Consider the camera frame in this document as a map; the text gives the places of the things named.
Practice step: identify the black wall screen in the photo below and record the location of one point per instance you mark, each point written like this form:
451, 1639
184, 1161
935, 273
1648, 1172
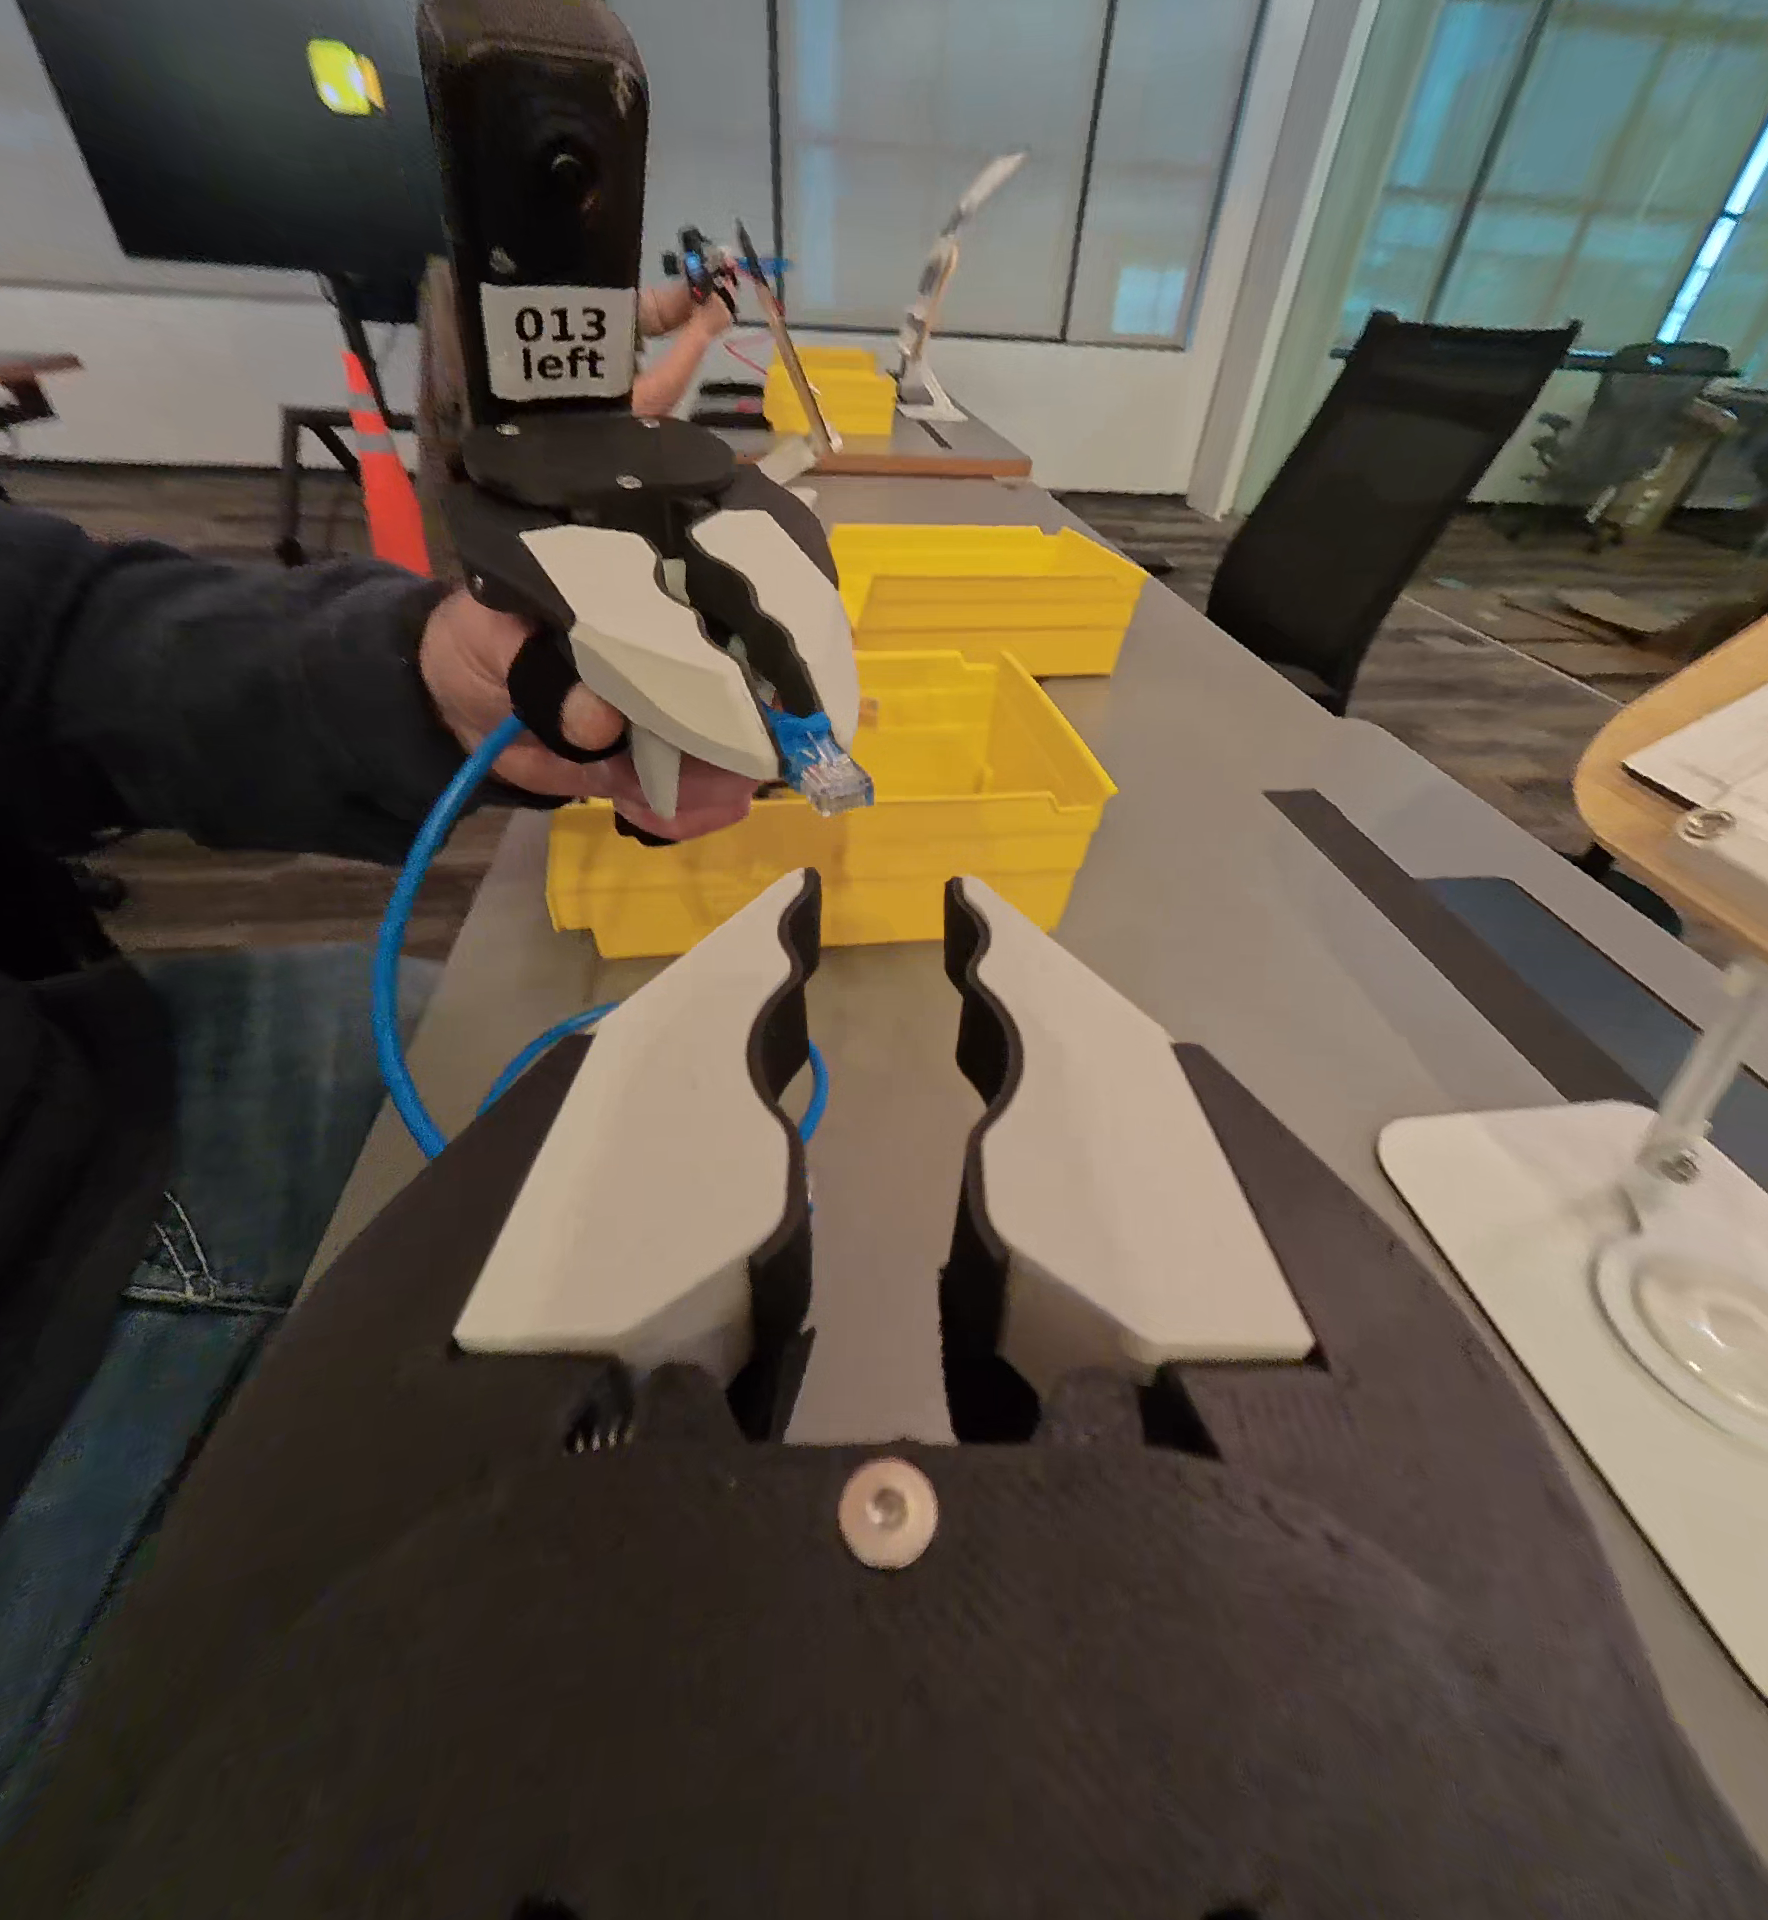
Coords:
224, 136

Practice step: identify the wooden top desk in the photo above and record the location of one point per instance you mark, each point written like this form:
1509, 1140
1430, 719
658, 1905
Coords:
960, 442

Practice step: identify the person's left forearm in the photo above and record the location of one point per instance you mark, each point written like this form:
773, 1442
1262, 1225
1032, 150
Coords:
224, 674

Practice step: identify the person's left hand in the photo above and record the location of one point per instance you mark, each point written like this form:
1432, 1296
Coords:
471, 674

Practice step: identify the small yellow bin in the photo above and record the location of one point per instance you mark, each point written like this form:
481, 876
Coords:
899, 856
861, 398

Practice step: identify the wide shallow yellow bin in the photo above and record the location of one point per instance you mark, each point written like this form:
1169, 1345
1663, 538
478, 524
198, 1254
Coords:
1004, 616

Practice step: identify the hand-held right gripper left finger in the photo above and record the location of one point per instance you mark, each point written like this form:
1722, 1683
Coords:
644, 1200

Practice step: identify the tilted tablet stand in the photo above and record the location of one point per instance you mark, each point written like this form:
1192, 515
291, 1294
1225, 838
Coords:
926, 316
800, 375

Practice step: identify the black office chair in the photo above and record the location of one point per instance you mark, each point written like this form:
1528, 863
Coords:
1363, 496
1634, 421

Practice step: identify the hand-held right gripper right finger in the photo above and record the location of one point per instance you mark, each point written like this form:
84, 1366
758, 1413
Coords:
1125, 1200

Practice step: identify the orange traffic cone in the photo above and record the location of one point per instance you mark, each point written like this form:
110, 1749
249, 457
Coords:
390, 496

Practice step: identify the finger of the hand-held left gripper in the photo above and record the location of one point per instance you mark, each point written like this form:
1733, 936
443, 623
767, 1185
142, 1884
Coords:
800, 601
644, 647

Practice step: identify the black metal frame table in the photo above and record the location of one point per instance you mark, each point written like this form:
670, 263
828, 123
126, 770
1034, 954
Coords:
314, 412

